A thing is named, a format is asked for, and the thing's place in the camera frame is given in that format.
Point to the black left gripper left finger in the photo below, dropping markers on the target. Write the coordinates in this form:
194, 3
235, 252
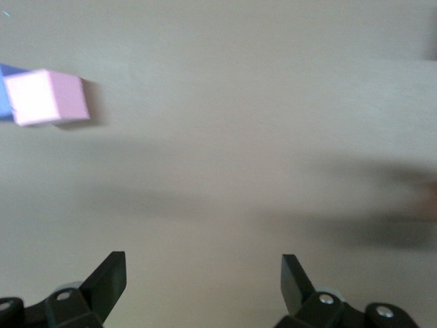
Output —
102, 283

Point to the purple foam cube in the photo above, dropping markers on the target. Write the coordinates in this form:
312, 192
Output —
4, 92

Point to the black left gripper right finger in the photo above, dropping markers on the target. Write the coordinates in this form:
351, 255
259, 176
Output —
300, 294

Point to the pink foam cube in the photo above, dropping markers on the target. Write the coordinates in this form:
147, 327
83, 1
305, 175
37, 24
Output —
48, 97

